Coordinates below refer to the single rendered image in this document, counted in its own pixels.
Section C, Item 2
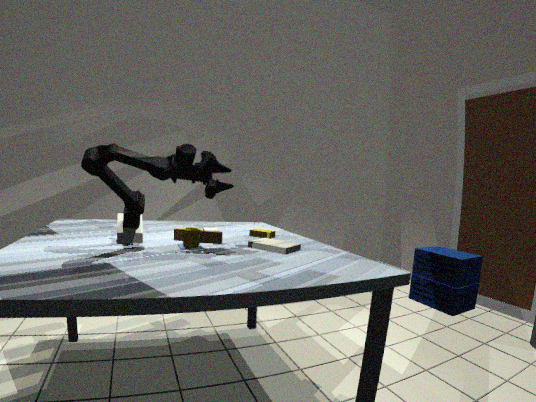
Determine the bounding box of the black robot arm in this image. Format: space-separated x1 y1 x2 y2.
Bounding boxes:
81 144 217 228

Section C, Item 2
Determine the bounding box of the yellow rectangular block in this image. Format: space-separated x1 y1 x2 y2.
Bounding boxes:
249 229 275 239

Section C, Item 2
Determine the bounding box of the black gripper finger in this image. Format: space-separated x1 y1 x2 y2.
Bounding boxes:
212 161 231 173
214 179 233 196

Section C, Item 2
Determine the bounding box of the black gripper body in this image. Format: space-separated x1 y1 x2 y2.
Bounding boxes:
190 165 216 199

